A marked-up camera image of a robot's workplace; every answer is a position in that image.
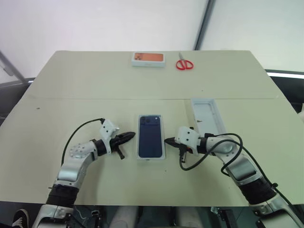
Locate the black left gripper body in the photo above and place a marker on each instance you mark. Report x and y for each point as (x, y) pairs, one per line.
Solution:
(115, 142)

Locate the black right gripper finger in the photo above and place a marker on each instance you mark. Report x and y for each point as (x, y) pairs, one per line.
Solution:
(172, 139)
(173, 143)

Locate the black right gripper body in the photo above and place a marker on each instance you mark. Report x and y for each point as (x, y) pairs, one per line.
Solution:
(183, 149)

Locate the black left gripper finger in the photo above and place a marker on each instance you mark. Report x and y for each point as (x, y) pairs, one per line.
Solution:
(126, 140)
(128, 134)

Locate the dark blue smartphone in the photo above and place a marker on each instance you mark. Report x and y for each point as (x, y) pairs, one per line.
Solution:
(151, 137)

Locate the white phone box base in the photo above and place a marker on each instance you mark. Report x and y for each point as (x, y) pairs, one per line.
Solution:
(152, 159)

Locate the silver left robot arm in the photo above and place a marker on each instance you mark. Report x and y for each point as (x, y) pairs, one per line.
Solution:
(71, 171)

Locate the white phone box lid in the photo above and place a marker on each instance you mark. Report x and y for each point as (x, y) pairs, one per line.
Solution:
(209, 114)

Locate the sealed orange-print phone box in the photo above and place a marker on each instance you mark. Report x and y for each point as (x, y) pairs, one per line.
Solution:
(148, 59)

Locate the small black connector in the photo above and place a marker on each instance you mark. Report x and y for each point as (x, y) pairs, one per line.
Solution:
(95, 213)

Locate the black and white sneaker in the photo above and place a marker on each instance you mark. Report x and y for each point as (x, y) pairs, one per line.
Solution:
(21, 218)

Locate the black furniture with bright edge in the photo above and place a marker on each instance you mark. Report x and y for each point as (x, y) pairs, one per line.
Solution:
(288, 83)

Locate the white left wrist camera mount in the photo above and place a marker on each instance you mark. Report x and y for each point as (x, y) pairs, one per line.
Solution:
(108, 131)

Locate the black metal table bracket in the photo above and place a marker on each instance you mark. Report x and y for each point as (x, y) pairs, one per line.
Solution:
(224, 217)

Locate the dark vertical post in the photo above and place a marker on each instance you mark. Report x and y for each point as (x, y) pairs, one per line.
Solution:
(205, 23)

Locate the grey metal frame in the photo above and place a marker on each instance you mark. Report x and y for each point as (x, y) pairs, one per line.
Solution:
(10, 69)

